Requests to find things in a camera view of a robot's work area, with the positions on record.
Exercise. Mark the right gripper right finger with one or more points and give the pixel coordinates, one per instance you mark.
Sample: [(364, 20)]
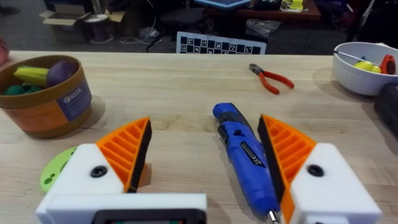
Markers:
[(323, 189)]

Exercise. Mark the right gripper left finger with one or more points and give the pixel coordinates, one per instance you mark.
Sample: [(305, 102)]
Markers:
[(93, 161)]

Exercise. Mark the blue electric screwdriver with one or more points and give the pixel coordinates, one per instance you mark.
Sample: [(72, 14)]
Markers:
[(244, 152)]

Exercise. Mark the green disc with holes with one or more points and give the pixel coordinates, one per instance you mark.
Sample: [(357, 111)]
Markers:
[(53, 174)]

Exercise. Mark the brown tub with toys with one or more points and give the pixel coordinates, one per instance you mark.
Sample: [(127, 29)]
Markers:
[(43, 102)]

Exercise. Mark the black case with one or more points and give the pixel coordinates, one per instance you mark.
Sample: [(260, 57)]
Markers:
[(388, 105)]

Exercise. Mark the white bowl with small items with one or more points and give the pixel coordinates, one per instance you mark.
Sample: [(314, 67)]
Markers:
[(354, 77)]

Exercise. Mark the purple thread spool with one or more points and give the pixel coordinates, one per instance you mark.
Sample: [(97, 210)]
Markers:
[(98, 29)]

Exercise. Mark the open cardboard box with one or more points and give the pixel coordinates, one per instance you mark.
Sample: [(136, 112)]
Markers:
[(66, 21)]

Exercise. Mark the black and white checker board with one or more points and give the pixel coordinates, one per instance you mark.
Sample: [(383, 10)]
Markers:
[(217, 45)]

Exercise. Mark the clear plastic bag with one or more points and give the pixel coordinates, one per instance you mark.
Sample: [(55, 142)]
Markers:
[(262, 27)]

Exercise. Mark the brown wooden table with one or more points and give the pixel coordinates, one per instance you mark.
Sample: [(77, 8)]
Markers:
[(280, 14)]

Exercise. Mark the yellow-green toy block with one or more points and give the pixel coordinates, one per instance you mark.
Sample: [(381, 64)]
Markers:
[(293, 4)]

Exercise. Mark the blue tray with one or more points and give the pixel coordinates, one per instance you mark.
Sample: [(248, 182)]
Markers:
[(222, 3)]

